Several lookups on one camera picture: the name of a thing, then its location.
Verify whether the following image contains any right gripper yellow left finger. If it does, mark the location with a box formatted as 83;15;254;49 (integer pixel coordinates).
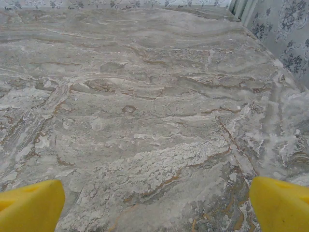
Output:
0;179;66;232

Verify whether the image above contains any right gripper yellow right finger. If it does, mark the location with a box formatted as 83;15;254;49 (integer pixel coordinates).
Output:
249;176;309;232

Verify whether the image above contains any aluminium frame post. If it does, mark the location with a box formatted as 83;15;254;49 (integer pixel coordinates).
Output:
228;0;257;28

